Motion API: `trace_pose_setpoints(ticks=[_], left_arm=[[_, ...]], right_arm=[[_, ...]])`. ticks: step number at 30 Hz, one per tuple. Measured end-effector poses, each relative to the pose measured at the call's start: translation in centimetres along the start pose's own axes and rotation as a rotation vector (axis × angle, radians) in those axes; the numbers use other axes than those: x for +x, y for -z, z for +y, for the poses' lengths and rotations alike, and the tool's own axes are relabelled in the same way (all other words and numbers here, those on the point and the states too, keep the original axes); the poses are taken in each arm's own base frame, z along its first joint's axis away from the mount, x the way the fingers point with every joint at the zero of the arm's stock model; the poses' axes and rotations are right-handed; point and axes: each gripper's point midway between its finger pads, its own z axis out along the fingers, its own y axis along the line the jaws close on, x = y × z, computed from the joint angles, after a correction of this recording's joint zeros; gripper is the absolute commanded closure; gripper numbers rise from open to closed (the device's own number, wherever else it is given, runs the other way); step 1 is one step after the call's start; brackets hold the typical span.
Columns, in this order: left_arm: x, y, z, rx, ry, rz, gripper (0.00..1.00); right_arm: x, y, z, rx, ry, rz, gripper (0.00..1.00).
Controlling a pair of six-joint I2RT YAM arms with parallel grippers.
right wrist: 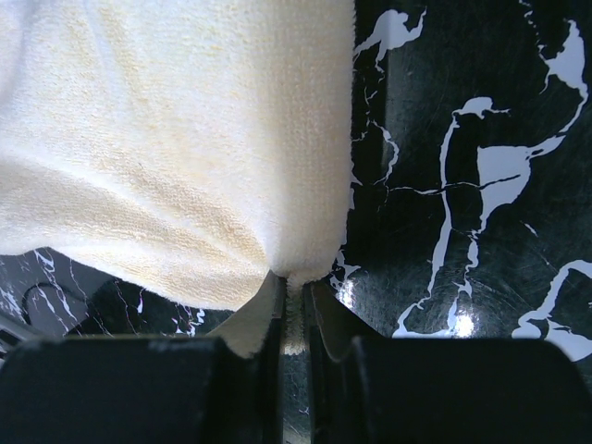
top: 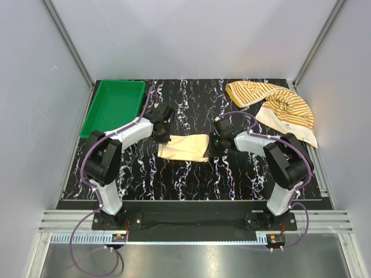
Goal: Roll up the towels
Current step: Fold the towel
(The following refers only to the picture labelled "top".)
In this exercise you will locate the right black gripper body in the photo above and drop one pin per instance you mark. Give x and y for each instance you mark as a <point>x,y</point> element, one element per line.
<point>217,147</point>

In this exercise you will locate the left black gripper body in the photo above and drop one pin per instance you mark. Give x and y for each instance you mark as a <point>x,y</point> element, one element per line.
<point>166,131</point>

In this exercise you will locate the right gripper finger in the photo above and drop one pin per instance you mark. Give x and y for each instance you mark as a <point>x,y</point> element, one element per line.
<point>210,152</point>
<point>212,136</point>

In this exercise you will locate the slotted aluminium cable duct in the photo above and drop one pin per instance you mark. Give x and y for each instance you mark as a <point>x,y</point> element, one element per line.
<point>137,238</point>

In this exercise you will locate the yellow orange striped towel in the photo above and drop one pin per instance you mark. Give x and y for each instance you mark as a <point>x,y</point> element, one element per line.
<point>282,110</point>

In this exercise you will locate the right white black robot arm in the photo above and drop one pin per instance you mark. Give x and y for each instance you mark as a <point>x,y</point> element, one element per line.
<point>288,162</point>

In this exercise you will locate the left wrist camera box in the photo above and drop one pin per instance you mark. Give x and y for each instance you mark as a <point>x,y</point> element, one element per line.
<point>161,114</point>

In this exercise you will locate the yellow cream towel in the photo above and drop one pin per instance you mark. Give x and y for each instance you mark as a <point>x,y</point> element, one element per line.
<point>185,148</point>

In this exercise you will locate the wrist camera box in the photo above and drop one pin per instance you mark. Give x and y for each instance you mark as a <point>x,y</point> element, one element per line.
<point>161,114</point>
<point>224,128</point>

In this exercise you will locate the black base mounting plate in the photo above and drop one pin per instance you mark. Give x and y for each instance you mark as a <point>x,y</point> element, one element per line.
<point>194,217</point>

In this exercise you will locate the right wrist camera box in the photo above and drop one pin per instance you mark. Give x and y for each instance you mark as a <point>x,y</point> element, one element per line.
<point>224,128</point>

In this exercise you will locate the small controller board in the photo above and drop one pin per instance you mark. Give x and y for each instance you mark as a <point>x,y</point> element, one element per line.
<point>278,239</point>
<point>119,237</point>

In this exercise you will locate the left small controller board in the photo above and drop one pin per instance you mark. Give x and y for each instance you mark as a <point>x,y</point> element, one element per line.
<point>119,237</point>

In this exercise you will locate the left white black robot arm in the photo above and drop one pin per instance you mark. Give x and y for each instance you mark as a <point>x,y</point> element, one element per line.
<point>101,164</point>

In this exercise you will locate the right small controller board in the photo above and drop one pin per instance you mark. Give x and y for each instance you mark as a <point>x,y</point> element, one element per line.
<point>278,239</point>

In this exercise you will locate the green plastic tray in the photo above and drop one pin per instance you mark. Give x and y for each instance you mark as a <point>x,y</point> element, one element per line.
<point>115,104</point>

